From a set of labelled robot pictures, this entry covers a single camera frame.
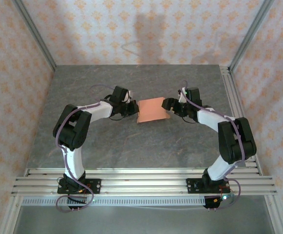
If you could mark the black left controller board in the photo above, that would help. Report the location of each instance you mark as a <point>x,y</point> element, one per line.
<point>76,200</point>

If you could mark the aluminium frame leg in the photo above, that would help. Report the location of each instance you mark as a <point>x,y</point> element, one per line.
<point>276,217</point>
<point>9,217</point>

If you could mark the black right controller board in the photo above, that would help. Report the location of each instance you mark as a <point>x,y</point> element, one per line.
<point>214,203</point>

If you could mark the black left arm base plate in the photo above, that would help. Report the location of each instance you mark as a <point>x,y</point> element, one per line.
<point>96,185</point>

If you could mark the narrow aluminium rail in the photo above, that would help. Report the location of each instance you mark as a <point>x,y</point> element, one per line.
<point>143,171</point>

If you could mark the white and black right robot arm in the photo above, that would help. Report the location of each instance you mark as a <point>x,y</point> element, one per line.
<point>216,170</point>

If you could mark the wide aluminium mounting beam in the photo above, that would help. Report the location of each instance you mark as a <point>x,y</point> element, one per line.
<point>143,186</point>

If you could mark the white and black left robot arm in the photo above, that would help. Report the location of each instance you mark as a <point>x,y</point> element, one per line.
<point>74,161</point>

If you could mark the aluminium frame post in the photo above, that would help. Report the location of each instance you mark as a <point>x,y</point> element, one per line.
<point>250,34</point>
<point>34,34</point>

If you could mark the grey metal sheet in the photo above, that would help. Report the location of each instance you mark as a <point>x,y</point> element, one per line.
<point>143,221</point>

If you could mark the orange paper box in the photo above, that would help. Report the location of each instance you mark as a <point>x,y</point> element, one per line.
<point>152,111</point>

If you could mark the aluminium side rail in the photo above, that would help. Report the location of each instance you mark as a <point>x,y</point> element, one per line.
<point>231,92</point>

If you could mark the black controller board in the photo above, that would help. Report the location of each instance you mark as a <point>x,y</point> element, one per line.
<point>214,203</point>
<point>76,200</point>

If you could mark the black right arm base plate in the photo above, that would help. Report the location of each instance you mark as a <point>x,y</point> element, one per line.
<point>192,185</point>

